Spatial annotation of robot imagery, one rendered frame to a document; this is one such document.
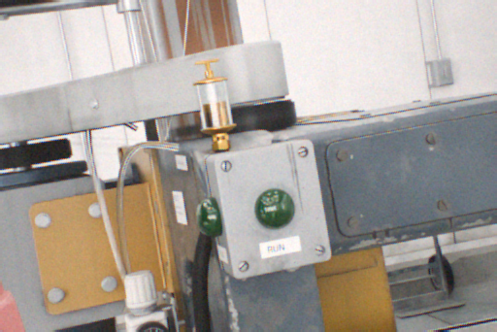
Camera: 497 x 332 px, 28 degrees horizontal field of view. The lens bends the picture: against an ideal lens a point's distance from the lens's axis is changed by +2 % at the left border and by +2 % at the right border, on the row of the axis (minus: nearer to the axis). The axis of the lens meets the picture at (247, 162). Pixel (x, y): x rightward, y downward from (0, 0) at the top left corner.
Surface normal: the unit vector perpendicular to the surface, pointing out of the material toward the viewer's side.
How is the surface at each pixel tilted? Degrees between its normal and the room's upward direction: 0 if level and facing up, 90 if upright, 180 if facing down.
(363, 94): 90
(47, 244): 90
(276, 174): 90
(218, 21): 90
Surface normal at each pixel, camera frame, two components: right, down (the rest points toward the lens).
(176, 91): -0.60, 0.14
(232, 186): 0.23, 0.01
